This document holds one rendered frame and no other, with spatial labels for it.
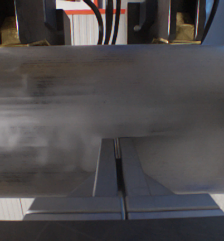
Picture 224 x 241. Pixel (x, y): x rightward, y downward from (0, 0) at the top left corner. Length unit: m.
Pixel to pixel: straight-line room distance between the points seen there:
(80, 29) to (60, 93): 2.57
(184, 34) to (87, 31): 2.24
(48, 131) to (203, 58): 0.17
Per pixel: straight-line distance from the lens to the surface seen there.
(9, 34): 0.58
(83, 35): 2.71
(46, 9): 0.76
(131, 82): 0.17
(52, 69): 0.19
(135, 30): 0.83
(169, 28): 0.53
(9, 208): 3.97
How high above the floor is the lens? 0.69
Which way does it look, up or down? 1 degrees down
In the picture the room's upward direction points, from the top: 91 degrees counter-clockwise
